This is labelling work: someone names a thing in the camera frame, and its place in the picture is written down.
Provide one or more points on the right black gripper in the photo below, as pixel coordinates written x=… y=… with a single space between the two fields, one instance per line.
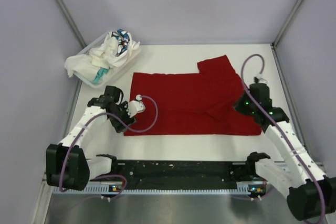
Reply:
x=238 y=105

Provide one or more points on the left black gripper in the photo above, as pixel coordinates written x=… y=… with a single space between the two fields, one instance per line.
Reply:
x=123 y=106

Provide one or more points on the red t shirt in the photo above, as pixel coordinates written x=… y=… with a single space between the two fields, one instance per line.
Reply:
x=192 y=103

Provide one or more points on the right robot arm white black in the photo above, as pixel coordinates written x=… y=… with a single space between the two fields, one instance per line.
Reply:
x=308 y=190

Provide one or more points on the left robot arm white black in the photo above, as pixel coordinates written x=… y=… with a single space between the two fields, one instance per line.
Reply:
x=67 y=166

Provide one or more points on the white plastic basket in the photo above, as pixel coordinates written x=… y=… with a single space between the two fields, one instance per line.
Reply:
x=96 y=44

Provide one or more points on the white t shirt pile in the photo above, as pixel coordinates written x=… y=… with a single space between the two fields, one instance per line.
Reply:
x=95 y=68

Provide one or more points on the white printed t shirt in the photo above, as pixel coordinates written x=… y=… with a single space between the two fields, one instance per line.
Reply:
x=118 y=47

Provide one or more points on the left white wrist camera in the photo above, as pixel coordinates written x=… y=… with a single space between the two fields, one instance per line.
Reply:
x=135 y=106

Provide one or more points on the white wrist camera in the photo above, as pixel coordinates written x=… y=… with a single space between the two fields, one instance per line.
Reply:
x=260 y=79
x=135 y=106

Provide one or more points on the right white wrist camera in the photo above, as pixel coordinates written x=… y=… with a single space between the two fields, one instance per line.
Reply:
x=260 y=79

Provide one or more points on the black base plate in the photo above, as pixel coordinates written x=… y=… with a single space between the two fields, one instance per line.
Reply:
x=184 y=174

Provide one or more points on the grey slotted cable duct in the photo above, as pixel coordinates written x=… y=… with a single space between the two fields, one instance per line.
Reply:
x=102 y=189

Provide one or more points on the right aluminium corner post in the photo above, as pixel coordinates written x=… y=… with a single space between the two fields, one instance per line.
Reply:
x=293 y=13

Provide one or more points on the aluminium corner post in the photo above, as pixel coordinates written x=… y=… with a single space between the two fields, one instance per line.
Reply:
x=293 y=13
x=70 y=22

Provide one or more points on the left aluminium corner post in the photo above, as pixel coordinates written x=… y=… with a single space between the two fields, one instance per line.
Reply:
x=70 y=22

